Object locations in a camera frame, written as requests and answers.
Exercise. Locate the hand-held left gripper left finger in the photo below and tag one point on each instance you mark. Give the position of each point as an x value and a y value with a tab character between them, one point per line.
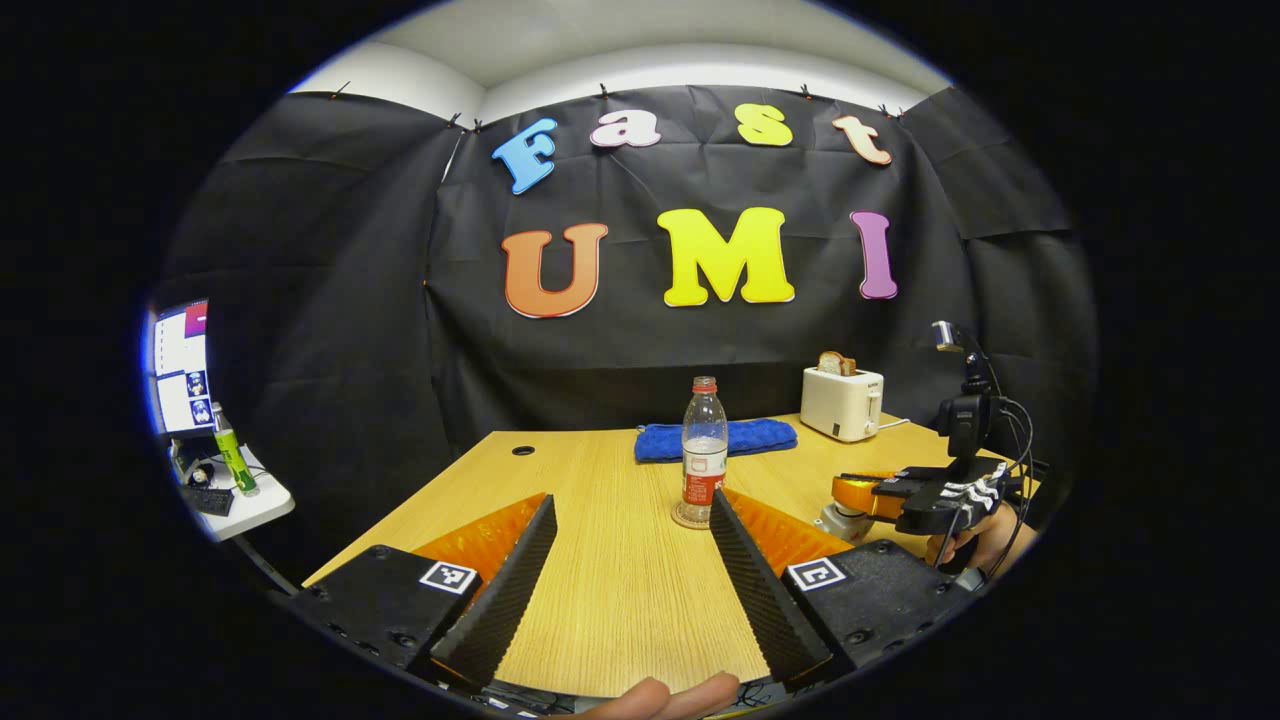
505	590

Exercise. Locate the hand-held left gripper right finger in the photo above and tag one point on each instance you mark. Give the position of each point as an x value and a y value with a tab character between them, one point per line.
760	590

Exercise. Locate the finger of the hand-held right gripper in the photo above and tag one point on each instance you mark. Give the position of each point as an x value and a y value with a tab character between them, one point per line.
860	497

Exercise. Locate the white floral teacup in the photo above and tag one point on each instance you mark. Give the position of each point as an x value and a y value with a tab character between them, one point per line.
845	525

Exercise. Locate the round wooden coaster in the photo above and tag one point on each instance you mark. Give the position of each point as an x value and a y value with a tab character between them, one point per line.
685	520

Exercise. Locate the clear water bottle red label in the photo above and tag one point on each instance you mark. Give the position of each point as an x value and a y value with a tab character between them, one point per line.
704	450

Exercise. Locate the green bottle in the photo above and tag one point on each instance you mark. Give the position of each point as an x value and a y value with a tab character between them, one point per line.
235	455

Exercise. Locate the white toaster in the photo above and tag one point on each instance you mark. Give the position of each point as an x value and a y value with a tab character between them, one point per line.
840	405

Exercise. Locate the blue folded towel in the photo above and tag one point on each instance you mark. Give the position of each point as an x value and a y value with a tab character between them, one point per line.
760	438

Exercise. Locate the toast slice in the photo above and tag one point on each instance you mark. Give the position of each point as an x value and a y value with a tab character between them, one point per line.
836	363

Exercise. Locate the black backdrop cloth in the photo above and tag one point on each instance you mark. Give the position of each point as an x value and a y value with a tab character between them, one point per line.
640	360

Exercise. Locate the white side table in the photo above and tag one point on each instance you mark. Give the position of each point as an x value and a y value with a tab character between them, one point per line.
260	500

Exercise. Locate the black keyboard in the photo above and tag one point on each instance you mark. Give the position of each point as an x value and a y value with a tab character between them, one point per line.
210	500

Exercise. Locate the computer monitor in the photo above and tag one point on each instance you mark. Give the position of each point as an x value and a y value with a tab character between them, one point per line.
183	370

